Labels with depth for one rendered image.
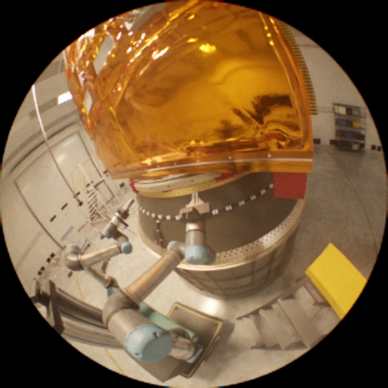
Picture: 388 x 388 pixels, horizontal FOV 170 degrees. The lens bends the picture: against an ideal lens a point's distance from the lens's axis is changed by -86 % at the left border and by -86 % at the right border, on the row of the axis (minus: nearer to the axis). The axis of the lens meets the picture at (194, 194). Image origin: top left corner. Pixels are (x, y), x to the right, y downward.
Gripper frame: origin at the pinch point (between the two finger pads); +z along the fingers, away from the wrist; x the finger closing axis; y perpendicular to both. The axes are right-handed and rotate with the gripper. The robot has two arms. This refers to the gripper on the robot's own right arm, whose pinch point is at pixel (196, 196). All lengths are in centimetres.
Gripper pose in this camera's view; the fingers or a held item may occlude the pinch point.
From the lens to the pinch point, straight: 62.0
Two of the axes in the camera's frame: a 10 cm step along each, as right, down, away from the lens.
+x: 9.3, -2.5, -2.5
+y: 3.5, 6.8, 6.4
